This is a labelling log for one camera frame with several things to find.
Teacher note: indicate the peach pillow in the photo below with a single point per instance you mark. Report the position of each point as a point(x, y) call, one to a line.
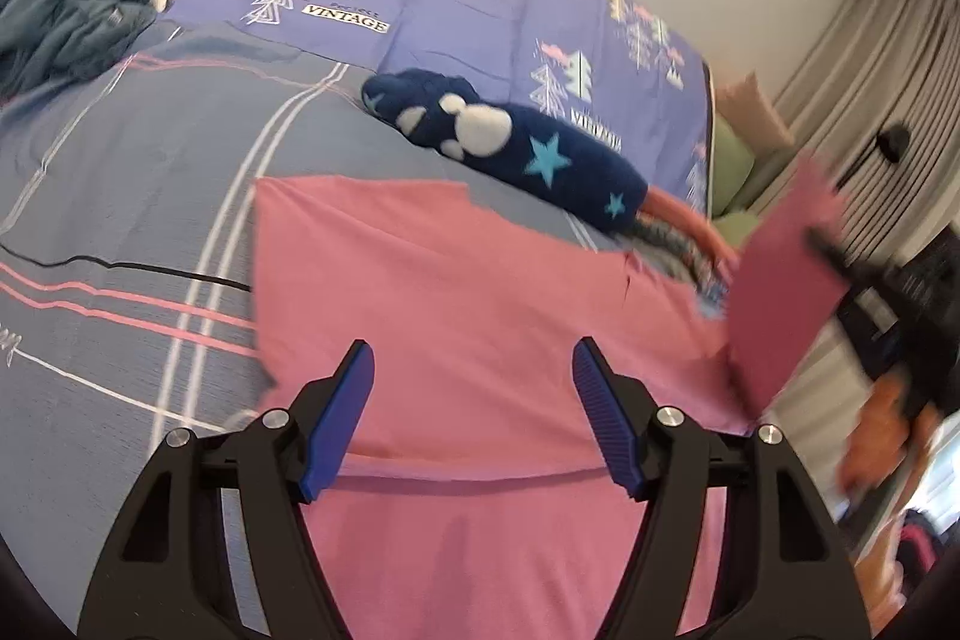
point(750, 111)

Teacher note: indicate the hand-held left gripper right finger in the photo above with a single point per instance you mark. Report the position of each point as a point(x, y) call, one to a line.
point(604, 422)

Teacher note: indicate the black wall fixture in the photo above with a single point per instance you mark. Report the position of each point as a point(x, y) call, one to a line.
point(895, 144)

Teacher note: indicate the purple tree-print bedsheet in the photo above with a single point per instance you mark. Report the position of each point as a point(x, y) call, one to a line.
point(450, 10)

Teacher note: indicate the beige curtain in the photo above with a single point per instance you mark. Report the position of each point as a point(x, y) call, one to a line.
point(900, 48)

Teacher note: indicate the navy star plush sock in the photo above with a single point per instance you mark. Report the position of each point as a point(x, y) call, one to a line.
point(525, 153)

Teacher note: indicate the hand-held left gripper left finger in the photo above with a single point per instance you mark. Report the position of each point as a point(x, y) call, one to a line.
point(341, 422)

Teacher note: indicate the pink shirt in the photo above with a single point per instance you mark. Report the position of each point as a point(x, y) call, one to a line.
point(465, 295)

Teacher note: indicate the person's right forearm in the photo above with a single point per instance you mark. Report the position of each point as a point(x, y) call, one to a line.
point(885, 430)

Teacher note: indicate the striped colourful cloth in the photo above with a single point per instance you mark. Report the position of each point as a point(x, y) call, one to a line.
point(675, 242)

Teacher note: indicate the green cushion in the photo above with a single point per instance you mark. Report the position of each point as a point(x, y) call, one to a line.
point(731, 183)

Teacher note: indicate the grey striped bedsheet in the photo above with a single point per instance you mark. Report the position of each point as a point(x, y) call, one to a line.
point(112, 175)

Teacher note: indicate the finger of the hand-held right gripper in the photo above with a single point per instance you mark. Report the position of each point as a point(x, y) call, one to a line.
point(832, 250)

